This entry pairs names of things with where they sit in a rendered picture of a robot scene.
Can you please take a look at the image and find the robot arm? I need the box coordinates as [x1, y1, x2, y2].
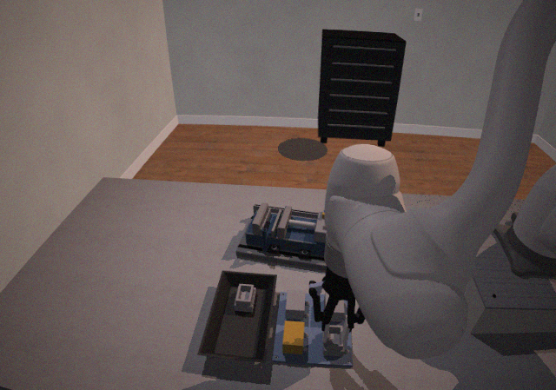
[324, 0, 556, 360]

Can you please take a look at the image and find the orange-yellow block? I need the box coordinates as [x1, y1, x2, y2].
[282, 321, 304, 354]

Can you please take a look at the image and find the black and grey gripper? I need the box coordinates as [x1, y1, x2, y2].
[309, 266, 365, 344]

